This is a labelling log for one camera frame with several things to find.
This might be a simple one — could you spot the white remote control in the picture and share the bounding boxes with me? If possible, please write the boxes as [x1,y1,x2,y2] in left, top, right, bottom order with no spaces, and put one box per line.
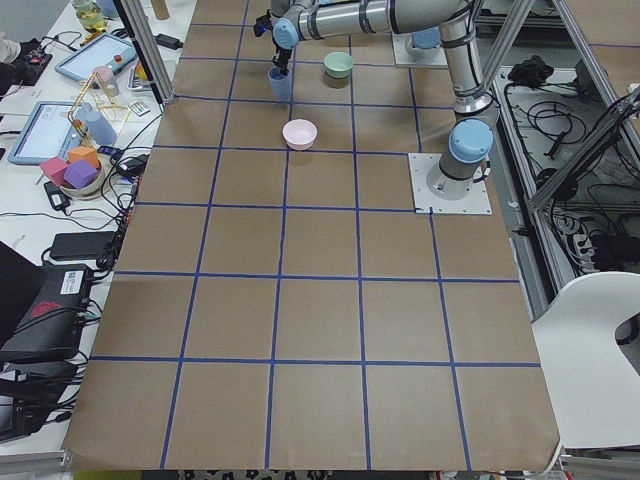
[129,101,151,117]

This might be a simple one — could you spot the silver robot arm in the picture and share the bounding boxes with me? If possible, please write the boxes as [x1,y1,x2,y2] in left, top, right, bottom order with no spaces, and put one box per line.
[407,27,441,50]
[254,0,498,127]

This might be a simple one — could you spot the white chair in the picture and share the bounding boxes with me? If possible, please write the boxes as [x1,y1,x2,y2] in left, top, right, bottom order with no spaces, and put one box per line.
[533,272,639,449]

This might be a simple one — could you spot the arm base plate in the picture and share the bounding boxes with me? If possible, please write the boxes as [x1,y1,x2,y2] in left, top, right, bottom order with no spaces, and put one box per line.
[392,33,447,70]
[408,153,492,215]

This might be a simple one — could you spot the pale pink cup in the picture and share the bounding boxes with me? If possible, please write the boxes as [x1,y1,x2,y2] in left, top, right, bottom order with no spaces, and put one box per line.
[93,65,120,97]

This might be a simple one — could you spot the bowl of coloured blocks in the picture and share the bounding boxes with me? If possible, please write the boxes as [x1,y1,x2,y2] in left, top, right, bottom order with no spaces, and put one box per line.
[40,146,106,200]

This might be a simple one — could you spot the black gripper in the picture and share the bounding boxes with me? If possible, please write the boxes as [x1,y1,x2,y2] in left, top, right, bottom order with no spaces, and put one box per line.
[272,45,293,76]

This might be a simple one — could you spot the black power brick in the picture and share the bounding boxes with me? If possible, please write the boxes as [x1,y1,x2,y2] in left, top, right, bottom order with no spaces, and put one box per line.
[154,33,183,50]

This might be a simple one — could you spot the pink bowl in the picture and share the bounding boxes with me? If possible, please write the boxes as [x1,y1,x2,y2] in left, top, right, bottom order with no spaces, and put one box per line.
[282,119,318,151]

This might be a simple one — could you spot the teach pendant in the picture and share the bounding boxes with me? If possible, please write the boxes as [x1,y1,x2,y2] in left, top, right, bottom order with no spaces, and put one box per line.
[54,33,137,81]
[8,101,82,165]

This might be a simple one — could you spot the black power adapter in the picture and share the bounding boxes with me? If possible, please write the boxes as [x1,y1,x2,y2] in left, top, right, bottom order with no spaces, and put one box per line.
[49,231,115,260]

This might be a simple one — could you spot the teach pendant near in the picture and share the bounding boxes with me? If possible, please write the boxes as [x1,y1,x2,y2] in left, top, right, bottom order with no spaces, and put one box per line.
[8,101,82,165]

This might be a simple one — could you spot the blue cup on rack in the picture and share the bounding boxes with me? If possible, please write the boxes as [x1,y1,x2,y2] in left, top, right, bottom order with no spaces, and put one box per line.
[86,110,117,146]

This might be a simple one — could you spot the gold wire rack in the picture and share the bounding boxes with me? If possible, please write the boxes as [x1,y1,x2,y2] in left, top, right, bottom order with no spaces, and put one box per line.
[67,73,131,146]

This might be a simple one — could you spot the mint green bowl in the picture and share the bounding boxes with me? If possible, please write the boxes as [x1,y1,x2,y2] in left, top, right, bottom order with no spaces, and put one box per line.
[323,51,353,79]

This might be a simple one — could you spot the black computer box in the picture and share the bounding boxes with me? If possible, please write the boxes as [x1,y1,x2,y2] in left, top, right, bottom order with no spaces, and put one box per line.
[1,263,91,364]

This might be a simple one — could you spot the blue cup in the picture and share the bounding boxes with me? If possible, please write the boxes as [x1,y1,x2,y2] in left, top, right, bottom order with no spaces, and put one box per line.
[268,67,292,102]
[86,110,117,146]

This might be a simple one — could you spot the teach pendant far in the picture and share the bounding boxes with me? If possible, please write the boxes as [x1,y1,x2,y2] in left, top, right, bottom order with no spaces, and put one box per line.
[54,33,137,81]

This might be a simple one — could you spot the aluminium frame post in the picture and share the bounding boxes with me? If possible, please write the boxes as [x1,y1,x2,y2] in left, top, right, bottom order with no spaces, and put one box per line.
[114,0,175,106]

